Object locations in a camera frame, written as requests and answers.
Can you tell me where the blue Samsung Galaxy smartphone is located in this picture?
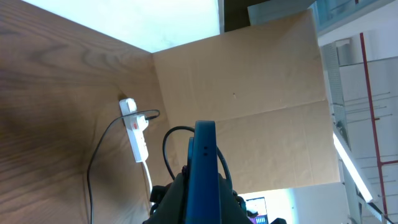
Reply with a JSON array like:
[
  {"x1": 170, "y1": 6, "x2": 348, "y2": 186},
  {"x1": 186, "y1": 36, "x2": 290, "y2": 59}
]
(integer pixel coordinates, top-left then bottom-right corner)
[{"x1": 185, "y1": 121, "x2": 221, "y2": 224}]

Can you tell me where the white power strip cord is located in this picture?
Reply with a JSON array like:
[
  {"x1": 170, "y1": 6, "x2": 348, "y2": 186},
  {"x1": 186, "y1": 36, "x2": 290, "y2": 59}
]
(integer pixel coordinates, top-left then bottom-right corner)
[{"x1": 141, "y1": 160, "x2": 154, "y2": 195}]

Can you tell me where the white power strip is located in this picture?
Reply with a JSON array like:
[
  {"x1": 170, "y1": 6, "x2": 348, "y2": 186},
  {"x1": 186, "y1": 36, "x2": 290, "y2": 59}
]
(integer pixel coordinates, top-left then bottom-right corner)
[{"x1": 123, "y1": 110, "x2": 149, "y2": 162}]

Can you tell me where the computer monitor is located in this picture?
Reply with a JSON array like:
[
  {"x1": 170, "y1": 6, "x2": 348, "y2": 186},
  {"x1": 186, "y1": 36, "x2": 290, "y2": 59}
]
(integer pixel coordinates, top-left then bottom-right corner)
[{"x1": 239, "y1": 195, "x2": 269, "y2": 224}]

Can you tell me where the red pipe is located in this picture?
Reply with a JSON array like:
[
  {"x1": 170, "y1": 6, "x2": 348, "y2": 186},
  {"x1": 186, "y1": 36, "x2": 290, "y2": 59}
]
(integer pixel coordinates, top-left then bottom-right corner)
[{"x1": 359, "y1": 32, "x2": 397, "y2": 216}]

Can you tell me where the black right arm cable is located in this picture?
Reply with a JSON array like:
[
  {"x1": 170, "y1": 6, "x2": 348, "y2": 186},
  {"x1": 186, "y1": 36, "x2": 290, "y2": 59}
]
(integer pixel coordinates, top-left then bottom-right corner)
[{"x1": 162, "y1": 125, "x2": 233, "y2": 190}]

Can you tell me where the ceiling light strip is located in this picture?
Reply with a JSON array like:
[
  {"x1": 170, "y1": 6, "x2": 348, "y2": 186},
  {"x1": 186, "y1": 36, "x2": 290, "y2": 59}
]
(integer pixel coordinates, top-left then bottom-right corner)
[{"x1": 333, "y1": 130, "x2": 376, "y2": 203}]

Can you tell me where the white USB charger plug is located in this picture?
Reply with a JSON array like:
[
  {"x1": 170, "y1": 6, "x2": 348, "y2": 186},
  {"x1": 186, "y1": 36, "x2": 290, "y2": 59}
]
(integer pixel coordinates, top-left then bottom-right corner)
[{"x1": 130, "y1": 114, "x2": 149, "y2": 131}]

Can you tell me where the brown cardboard panel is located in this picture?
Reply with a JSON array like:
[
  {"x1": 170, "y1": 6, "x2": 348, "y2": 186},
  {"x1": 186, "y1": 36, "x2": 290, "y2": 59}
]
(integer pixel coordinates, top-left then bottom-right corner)
[{"x1": 153, "y1": 9, "x2": 340, "y2": 193}]

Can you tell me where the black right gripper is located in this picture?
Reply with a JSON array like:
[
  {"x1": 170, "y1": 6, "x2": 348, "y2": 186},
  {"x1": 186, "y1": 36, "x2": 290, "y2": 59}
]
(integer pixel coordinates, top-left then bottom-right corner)
[{"x1": 143, "y1": 173, "x2": 251, "y2": 224}]

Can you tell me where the black USB charging cable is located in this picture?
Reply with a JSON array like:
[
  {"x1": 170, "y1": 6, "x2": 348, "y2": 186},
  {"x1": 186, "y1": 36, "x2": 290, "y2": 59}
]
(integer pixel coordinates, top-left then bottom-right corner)
[{"x1": 86, "y1": 108, "x2": 161, "y2": 224}]

